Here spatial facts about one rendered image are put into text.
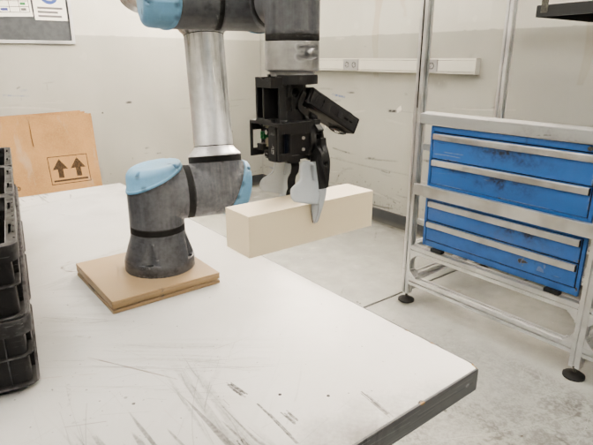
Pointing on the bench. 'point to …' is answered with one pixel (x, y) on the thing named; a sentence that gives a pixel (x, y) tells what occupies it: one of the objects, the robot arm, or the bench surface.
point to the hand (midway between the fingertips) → (303, 208)
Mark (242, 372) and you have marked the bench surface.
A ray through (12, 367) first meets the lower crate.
